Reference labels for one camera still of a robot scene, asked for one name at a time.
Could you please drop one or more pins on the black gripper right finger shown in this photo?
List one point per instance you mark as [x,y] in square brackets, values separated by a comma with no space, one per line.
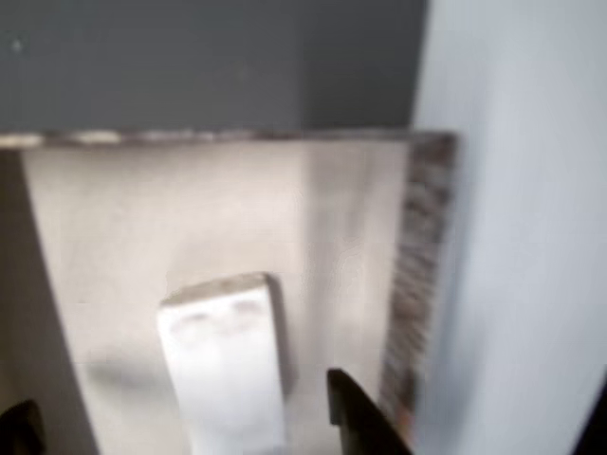
[365,422]

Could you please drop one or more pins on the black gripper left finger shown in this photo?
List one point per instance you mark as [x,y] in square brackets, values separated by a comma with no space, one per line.
[16,431]

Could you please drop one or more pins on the white rectangular block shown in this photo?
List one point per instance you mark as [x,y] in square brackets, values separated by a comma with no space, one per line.
[223,369]

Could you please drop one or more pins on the bark patterned cardboard box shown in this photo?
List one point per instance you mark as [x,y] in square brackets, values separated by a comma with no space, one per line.
[118,227]

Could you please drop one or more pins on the grey desk mat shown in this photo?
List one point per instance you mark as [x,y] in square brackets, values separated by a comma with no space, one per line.
[189,61]

